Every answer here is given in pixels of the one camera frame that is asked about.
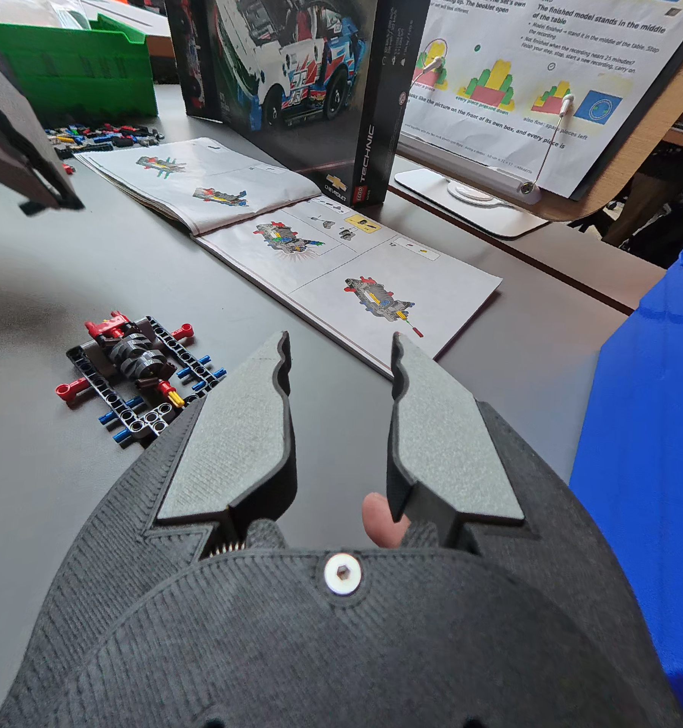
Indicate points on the blue plastic storage bin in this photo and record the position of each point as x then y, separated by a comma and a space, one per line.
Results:
643, 455

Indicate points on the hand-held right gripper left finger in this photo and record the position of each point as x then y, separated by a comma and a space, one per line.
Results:
233, 449

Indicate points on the person's right hand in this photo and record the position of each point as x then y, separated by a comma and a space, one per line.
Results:
381, 520

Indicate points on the grey T-shaped lego beam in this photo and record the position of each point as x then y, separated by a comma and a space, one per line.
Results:
151, 421

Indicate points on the lego instruction booklet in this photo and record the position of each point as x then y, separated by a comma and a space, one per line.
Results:
347, 267

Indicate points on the pile of lego pieces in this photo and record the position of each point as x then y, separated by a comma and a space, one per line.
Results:
102, 136

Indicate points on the lego engine frame assembly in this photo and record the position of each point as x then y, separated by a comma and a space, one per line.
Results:
136, 358

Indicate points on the wooden storage shelf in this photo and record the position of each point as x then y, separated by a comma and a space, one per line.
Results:
660, 199

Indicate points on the black lego set box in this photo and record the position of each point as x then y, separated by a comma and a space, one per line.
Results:
330, 142

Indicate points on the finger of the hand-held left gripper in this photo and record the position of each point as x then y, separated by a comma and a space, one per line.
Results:
5, 165
17, 108

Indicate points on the wooden sign backing board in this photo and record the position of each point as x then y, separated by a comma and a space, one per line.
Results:
649, 142

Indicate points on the green plastic bin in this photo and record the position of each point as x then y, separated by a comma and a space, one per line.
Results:
79, 68

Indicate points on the paper sign in acrylic holder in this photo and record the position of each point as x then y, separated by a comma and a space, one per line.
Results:
546, 57

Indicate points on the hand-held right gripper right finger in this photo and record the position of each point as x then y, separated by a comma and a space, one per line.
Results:
455, 455

